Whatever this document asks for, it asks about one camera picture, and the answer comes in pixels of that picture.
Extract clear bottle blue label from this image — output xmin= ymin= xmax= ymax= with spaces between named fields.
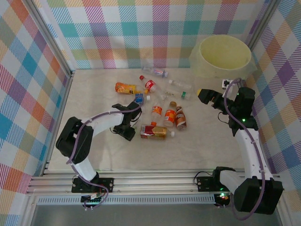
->
xmin=134 ymin=93 xmax=151 ymax=106

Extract red yellow label bottle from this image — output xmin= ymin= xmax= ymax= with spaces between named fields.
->
xmin=140 ymin=124 xmax=176 ymax=140

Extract orange yellow juice bottle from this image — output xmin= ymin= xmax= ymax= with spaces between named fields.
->
xmin=114 ymin=81 xmax=144 ymax=95

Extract brown drink bottle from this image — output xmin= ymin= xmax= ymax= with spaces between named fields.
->
xmin=175 ymin=105 xmax=188 ymax=131

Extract orange label bottle brown cap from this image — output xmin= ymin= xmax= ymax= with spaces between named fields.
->
xmin=164 ymin=101 xmax=177 ymax=128

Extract pale yellow lined bin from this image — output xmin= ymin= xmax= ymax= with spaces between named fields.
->
xmin=189 ymin=35 xmax=257 ymax=80

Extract clear bottle white cap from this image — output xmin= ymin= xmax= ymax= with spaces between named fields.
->
xmin=167 ymin=79 xmax=194 ymax=91

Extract red cola bottle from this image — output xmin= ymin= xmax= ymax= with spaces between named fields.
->
xmin=139 ymin=74 xmax=158 ymax=94

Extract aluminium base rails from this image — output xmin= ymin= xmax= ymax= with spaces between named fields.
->
xmin=25 ymin=168 xmax=282 ymax=196

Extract clear bottle purple label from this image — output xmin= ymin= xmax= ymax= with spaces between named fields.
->
xmin=141 ymin=65 xmax=169 ymax=78

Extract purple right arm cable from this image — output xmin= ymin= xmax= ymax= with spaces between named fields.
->
xmin=217 ymin=77 xmax=265 ymax=221

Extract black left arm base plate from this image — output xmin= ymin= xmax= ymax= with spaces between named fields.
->
xmin=71 ymin=178 xmax=115 ymax=194

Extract aluminium side rail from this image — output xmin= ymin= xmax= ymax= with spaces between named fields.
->
xmin=40 ymin=70 xmax=76 ymax=177

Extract slotted grey cable duct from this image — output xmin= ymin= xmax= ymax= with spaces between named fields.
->
xmin=37 ymin=197 xmax=217 ymax=205

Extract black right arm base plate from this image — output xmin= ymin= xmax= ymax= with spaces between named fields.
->
xmin=196 ymin=175 xmax=217 ymax=193

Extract aluminium frame post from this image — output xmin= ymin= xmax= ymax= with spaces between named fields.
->
xmin=246 ymin=0 xmax=283 ymax=51
xmin=27 ymin=0 xmax=76 ymax=77

